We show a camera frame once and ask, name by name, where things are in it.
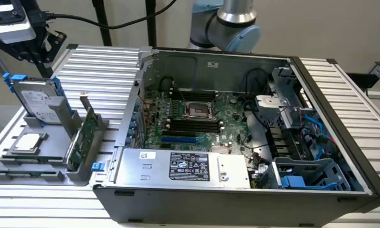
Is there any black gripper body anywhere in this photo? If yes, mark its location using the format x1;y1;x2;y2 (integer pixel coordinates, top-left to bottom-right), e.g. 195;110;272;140
24;0;49;44

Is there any black RAM slot bank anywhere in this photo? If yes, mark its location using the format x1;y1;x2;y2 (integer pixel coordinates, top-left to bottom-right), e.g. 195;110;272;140
169;118;224;134
169;89;217;102

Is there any black expansion slot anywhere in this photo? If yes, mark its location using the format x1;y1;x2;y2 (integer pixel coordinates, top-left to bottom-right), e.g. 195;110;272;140
161;129;197;137

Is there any blue expansion slot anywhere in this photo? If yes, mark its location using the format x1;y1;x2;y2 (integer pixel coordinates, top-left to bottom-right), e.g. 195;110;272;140
160;136;200;144

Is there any black stand pole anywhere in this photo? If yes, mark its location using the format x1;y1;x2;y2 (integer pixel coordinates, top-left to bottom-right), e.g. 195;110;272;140
91;0;113;47
147;0;159;47

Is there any hard disk in blue carrier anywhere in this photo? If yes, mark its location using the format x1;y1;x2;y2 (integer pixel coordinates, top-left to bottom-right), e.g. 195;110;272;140
1;73;71;127

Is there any silver CPU chip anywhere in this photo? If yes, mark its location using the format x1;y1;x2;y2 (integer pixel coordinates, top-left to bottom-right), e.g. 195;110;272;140
12;133;49;155

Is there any green graphics card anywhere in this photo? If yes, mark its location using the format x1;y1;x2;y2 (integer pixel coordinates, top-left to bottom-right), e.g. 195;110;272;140
64;92;97;172

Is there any grey parts rack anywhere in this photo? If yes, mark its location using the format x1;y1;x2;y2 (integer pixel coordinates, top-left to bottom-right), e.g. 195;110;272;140
0;95;111;189

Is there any CPU socket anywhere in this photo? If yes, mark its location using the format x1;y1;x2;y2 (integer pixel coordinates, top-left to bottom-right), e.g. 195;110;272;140
183;100;219;120

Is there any grey power supply unit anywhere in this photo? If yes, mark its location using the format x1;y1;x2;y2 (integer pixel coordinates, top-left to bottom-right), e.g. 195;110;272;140
115;148;253;190

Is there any green motherboard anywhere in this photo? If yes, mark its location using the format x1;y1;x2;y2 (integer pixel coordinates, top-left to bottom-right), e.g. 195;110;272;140
141;89;257;158

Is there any grey drive cage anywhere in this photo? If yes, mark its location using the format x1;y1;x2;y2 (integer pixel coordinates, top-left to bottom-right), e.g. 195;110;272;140
255;66;320;130

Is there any open black PC case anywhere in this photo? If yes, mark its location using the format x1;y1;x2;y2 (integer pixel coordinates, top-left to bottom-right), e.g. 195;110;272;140
92;46;380;224

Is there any black box behind table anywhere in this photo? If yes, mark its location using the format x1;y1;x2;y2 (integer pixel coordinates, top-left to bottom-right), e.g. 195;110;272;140
346;72;379;90

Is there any grey disk bay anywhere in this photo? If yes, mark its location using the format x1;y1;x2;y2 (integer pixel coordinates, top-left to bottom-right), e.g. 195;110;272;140
260;156;352;191

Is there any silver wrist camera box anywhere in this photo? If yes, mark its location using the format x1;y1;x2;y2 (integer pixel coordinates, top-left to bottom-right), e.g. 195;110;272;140
0;0;37;45

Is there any black camera cable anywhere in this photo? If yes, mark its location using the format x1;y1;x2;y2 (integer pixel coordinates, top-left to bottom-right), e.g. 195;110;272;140
43;0;177;30

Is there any black power wire loop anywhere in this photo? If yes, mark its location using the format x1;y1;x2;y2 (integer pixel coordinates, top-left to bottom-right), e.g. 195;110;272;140
244;67;268;95
159;75;175;94

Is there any blue data wire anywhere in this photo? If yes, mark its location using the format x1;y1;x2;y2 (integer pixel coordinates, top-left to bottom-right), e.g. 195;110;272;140
299;113;334;146

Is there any red wire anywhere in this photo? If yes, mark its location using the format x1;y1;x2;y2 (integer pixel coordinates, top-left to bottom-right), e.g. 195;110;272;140
324;136;343;152

